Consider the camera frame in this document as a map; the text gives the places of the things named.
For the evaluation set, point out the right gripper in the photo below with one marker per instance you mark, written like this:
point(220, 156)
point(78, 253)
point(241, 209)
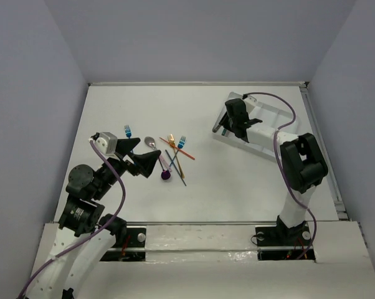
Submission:
point(227, 124)

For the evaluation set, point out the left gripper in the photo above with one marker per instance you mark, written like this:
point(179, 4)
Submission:
point(125, 158)

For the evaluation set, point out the silver spoon pink handle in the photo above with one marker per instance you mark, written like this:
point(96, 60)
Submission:
point(151, 143)

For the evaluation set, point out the blue fork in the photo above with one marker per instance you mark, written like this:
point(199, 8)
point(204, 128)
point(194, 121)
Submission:
point(180, 146)
point(128, 132)

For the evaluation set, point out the dark blue chopstick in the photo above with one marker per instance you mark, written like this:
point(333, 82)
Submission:
point(175, 167)

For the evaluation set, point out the purple spoon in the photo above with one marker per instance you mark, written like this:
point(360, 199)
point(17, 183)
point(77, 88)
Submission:
point(166, 174)

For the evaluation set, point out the gold fork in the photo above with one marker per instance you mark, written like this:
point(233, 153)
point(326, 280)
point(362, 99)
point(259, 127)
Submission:
point(172, 140)

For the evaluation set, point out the orange chopstick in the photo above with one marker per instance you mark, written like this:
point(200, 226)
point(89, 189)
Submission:
point(175, 147)

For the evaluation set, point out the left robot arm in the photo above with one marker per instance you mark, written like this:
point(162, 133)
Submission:
point(89, 224)

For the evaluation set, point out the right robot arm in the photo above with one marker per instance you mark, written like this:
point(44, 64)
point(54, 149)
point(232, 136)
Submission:
point(303, 167)

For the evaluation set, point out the white divided cutlery tray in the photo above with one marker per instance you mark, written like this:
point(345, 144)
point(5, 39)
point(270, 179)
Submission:
point(260, 135)

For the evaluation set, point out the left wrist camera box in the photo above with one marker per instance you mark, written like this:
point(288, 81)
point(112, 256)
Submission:
point(105, 142)

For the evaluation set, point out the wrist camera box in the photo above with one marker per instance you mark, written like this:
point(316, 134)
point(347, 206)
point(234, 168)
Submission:
point(105, 142)
point(250, 102)

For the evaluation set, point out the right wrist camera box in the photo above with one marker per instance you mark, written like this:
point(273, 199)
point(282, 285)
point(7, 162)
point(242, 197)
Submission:
point(250, 102)

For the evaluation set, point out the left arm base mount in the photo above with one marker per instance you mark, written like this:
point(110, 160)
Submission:
point(130, 249)

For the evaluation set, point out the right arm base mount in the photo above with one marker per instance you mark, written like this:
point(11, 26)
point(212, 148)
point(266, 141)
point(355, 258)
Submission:
point(274, 247)

